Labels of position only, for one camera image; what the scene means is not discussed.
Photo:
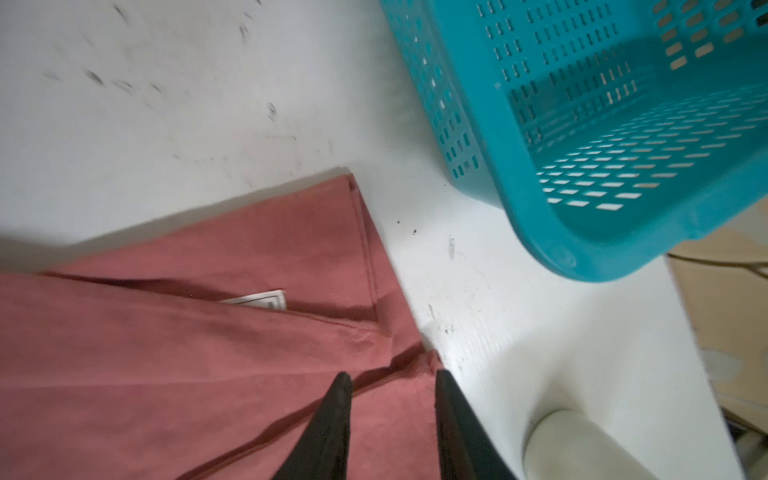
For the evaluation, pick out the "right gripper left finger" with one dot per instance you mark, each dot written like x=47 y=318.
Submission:
x=322 y=450

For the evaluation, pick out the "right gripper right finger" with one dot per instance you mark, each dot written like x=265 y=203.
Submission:
x=465 y=449

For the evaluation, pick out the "maroon tank top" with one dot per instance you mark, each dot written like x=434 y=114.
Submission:
x=204 y=353

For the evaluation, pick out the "teal plastic basket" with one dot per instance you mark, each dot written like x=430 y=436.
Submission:
x=608 y=131

